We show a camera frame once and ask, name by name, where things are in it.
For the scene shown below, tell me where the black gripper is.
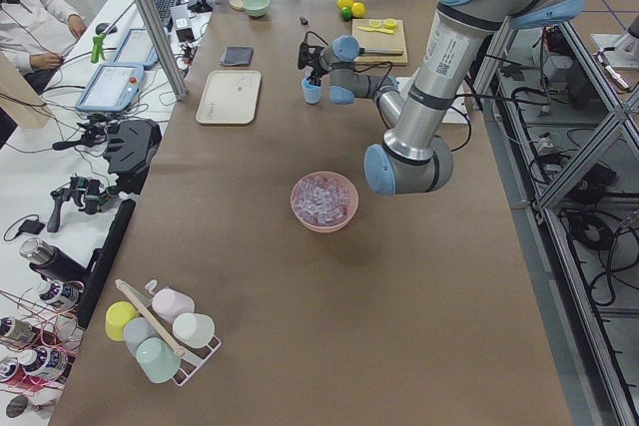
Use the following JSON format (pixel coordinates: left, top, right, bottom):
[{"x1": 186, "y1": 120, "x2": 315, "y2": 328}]
[{"x1": 297, "y1": 42, "x2": 328, "y2": 85}]

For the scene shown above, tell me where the clear ice cubes pile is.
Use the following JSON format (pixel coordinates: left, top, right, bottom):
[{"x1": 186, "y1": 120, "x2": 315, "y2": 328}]
[{"x1": 293, "y1": 175, "x2": 350, "y2": 226}]

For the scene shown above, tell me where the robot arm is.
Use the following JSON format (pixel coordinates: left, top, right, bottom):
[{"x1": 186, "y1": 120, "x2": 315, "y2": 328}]
[{"x1": 298, "y1": 0, "x2": 585, "y2": 196}]

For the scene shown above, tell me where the blue plastic cup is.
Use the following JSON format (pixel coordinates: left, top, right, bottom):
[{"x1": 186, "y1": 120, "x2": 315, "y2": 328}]
[{"x1": 301, "y1": 77, "x2": 321, "y2": 105}]

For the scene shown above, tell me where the pink upturned cup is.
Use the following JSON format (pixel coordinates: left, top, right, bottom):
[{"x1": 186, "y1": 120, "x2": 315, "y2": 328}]
[{"x1": 151, "y1": 287, "x2": 195, "y2": 323}]

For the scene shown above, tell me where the white upturned cup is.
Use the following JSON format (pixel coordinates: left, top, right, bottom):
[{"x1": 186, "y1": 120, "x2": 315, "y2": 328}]
[{"x1": 172, "y1": 312, "x2": 215, "y2": 348}]

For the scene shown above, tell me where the yellow upturned cup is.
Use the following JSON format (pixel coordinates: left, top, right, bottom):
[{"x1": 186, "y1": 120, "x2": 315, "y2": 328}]
[{"x1": 105, "y1": 301, "x2": 139, "y2": 342}]

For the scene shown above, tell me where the grey upturned cup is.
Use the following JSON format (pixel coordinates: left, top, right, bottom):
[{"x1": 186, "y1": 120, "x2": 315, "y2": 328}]
[{"x1": 123, "y1": 316, "x2": 158, "y2": 357}]

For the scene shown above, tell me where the mint upturned cup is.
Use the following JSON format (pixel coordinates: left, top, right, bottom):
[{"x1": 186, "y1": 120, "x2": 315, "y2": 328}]
[{"x1": 136, "y1": 337, "x2": 181, "y2": 384}]

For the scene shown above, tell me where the steel muddler black tip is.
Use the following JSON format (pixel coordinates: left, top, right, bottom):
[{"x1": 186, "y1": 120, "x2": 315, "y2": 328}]
[{"x1": 359, "y1": 48, "x2": 404, "y2": 56}]

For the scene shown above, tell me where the green lime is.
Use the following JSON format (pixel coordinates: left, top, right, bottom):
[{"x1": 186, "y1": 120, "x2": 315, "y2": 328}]
[{"x1": 339, "y1": 6, "x2": 352, "y2": 21}]

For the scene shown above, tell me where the lower whole lemon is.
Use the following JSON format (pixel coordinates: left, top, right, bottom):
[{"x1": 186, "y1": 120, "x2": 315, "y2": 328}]
[{"x1": 350, "y1": 2, "x2": 366, "y2": 18}]

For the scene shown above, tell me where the whole lemon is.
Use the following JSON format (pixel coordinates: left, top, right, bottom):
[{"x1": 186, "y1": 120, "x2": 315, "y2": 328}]
[
  {"x1": 350, "y1": 2, "x2": 366, "y2": 18},
  {"x1": 335, "y1": 0, "x2": 354, "y2": 10}
]

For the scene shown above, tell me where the upper whole lemon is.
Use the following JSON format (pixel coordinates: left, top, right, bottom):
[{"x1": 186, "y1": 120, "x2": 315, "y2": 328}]
[{"x1": 335, "y1": 0, "x2": 354, "y2": 10}]

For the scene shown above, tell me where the grey folded cloth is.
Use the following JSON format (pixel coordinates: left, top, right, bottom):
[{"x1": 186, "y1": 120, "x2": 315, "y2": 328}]
[{"x1": 220, "y1": 46, "x2": 254, "y2": 67}]

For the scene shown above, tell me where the cream rabbit tray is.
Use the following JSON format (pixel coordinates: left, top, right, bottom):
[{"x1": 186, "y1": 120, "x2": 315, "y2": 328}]
[{"x1": 196, "y1": 70, "x2": 262, "y2": 126}]

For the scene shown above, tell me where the wooden cutting board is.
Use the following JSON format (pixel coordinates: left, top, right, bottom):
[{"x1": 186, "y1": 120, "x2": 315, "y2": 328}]
[{"x1": 351, "y1": 19, "x2": 408, "y2": 66}]

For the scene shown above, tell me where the yellow plastic knife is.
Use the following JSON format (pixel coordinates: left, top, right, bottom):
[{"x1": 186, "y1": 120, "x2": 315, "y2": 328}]
[{"x1": 356, "y1": 26, "x2": 395, "y2": 35}]

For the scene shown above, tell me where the upper lemon slice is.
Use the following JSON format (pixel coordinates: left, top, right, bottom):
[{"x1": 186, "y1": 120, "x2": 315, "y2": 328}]
[{"x1": 382, "y1": 18, "x2": 397, "y2": 30}]

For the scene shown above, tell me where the mint green bowl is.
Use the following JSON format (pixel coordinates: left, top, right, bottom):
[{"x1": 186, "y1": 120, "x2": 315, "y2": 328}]
[{"x1": 243, "y1": 0, "x2": 271, "y2": 18}]

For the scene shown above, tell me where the pink bowl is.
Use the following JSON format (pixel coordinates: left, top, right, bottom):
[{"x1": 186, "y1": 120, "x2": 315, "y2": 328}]
[{"x1": 290, "y1": 172, "x2": 359, "y2": 233}]

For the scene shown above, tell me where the black keyboard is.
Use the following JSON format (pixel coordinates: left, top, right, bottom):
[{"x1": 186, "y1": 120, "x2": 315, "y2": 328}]
[{"x1": 154, "y1": 0, "x2": 182, "y2": 31}]

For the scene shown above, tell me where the far teach pendant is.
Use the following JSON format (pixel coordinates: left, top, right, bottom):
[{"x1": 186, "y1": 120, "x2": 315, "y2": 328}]
[{"x1": 112, "y1": 28, "x2": 158, "y2": 70}]

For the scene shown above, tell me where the teach pendant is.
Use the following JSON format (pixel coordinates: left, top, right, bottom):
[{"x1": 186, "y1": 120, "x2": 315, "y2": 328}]
[
  {"x1": 75, "y1": 63, "x2": 145, "y2": 113},
  {"x1": 112, "y1": 28, "x2": 158, "y2": 70}
]

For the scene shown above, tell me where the black folded stand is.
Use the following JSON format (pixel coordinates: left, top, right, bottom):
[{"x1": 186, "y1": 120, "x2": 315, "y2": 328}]
[{"x1": 103, "y1": 119, "x2": 162, "y2": 196}]

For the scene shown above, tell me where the near teach pendant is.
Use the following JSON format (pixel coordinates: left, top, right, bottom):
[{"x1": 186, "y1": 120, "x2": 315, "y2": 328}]
[{"x1": 75, "y1": 63, "x2": 145, "y2": 113}]

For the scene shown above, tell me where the black long case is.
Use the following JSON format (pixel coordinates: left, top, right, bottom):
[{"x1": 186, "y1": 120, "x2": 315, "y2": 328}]
[{"x1": 76, "y1": 200, "x2": 137, "y2": 330}]

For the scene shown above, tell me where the black hand-held gripper device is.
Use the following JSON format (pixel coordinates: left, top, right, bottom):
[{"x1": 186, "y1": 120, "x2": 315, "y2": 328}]
[{"x1": 46, "y1": 176, "x2": 120, "y2": 232}]

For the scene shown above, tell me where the seated person white shirt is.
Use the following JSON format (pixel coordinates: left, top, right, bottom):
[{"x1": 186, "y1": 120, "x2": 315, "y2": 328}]
[{"x1": 1, "y1": 0, "x2": 87, "y2": 94}]

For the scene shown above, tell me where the black thermos bottle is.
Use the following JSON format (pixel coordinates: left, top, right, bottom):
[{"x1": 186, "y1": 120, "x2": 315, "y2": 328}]
[{"x1": 19, "y1": 238, "x2": 87, "y2": 282}]

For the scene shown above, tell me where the drink bottle white cap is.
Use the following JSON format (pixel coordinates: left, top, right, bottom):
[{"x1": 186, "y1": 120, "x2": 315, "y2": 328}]
[{"x1": 36, "y1": 279, "x2": 80, "y2": 311}]

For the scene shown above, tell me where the aluminium frame post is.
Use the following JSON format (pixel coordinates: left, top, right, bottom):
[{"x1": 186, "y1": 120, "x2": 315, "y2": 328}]
[{"x1": 134, "y1": 0, "x2": 187, "y2": 101}]

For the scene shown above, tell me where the green handled tool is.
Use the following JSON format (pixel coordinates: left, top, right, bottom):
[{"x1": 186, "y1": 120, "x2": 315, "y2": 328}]
[{"x1": 91, "y1": 33, "x2": 106, "y2": 64}]

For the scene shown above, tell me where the white wire cup rack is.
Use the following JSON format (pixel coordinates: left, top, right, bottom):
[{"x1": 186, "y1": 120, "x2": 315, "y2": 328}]
[{"x1": 115, "y1": 278, "x2": 222, "y2": 387}]

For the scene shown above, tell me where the copper wire bottle rack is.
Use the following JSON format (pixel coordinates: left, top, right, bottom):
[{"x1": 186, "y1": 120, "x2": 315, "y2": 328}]
[{"x1": 1, "y1": 289, "x2": 83, "y2": 393}]

